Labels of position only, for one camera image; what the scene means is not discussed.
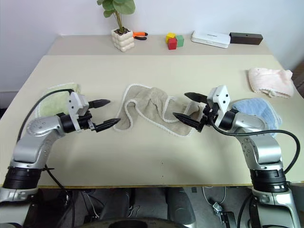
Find folded blue towel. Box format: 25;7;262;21
230;97;283;139

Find orange handled pliers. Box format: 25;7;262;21
133;31;149;41

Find folded green towel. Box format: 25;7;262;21
34;82;83;119

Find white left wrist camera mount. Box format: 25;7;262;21
67;91;90;132

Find black curved rim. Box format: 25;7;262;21
82;217;188;228

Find folded pink towel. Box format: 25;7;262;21
248;67;295;99

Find thin white cable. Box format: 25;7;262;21
201;186;227;205

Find dark grey rounded shape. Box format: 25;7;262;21
165;187;197;225

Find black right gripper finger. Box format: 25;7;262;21
172;112;205;133
184;92;209;104

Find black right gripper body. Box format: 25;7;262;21
200;102;220;129

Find dark brown box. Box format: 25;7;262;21
229;32;264;46

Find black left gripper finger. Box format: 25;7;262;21
91;118;121;133
89;99;111;110

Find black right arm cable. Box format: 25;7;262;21
208;118;301;174

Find green plant in white pot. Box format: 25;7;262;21
96;0;136;53

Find beige towel with white trim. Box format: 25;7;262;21
112;83;205;138

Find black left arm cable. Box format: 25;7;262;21
17;88;74;142

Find flat white box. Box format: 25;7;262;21
191;30;232;49

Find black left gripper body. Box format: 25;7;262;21
76;104;96;132

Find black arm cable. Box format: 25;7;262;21
17;88;74;142
208;118;301;174

